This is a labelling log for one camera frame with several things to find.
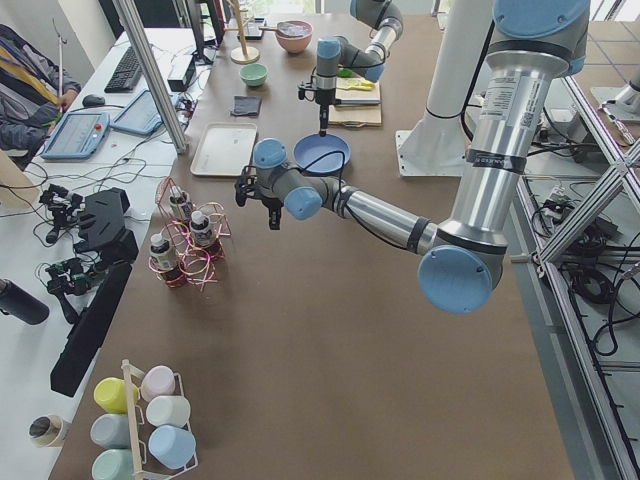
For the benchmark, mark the white pillar mount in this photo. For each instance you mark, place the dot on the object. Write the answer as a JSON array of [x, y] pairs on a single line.
[[436, 146]]

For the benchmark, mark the pink bowl with ice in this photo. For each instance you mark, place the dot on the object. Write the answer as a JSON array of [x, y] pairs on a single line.
[[296, 45]]

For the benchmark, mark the wooden cup stand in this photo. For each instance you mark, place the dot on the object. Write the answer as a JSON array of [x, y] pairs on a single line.
[[244, 54]]

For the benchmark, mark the black water bottle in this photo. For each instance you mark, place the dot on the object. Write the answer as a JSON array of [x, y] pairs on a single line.
[[18, 303]]

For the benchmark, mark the blue plate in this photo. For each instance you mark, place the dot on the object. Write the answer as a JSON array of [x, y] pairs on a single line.
[[322, 155]]

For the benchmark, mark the blue teach pendant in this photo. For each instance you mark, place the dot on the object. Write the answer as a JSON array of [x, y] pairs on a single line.
[[139, 117], [76, 136]]

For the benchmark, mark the green bowl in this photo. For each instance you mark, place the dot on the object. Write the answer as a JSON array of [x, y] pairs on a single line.
[[253, 75]]

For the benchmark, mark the pink cup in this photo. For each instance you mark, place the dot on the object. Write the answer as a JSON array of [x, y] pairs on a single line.
[[158, 381]]

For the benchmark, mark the yellow cup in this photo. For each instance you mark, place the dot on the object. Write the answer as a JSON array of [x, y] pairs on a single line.
[[110, 395]]

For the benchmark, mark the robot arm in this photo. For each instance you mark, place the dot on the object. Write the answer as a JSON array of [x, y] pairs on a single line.
[[492, 76], [386, 27]]

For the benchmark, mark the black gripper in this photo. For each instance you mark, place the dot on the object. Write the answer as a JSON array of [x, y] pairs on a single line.
[[323, 98], [270, 201]]

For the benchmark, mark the mint green cup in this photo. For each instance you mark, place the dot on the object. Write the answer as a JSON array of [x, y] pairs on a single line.
[[113, 464]]

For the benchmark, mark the tape roll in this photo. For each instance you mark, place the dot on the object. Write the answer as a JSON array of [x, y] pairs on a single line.
[[48, 431]]

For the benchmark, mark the dark drink bottle one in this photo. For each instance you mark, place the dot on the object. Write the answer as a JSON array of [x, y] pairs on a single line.
[[165, 260]]

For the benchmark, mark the yellow plastic knife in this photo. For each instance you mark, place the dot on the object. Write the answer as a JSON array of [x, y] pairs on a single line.
[[356, 85]]

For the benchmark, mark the seated person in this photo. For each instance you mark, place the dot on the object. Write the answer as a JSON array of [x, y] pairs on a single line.
[[35, 92]]

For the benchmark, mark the metal ice scoop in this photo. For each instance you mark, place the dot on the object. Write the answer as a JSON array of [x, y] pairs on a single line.
[[272, 29]]

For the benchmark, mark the cream rabbit tray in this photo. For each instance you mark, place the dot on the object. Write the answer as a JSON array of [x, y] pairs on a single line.
[[224, 149]]

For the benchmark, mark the blue teach pendant near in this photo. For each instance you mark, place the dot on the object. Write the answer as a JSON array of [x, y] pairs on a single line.
[[76, 136]]

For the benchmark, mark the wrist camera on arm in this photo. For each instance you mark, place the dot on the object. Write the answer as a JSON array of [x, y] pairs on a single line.
[[246, 186], [307, 91]]

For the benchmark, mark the white cup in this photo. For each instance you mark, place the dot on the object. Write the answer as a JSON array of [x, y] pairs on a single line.
[[172, 410]]

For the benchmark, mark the black computer mouse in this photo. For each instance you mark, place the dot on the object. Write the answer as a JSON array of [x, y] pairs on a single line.
[[92, 100]]

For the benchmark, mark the grey cup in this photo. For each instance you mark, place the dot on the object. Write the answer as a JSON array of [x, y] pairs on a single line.
[[111, 431]]

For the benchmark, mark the wooden cutting board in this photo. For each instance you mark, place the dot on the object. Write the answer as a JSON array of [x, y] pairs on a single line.
[[356, 116]]

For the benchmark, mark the grey folded cloth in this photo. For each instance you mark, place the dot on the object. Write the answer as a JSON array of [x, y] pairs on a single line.
[[246, 106]]

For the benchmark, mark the copper wire bottle rack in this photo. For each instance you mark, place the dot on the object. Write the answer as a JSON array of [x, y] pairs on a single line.
[[198, 267]]

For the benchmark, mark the blue teach pendant far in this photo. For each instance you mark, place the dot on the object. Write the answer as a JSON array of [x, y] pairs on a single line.
[[139, 117]]

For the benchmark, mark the blue cup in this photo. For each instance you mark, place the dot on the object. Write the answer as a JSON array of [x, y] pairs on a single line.
[[173, 447]]

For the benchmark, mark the dark drink bottle three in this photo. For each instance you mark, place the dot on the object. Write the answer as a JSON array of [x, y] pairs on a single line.
[[180, 204]]

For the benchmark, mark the black keyboard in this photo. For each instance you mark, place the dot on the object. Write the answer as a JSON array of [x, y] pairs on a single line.
[[126, 75]]

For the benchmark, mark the dark drink bottle two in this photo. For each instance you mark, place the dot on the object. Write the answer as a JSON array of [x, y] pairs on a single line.
[[203, 233]]

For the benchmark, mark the white cup rack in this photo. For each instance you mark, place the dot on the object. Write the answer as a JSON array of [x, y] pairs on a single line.
[[145, 465]]

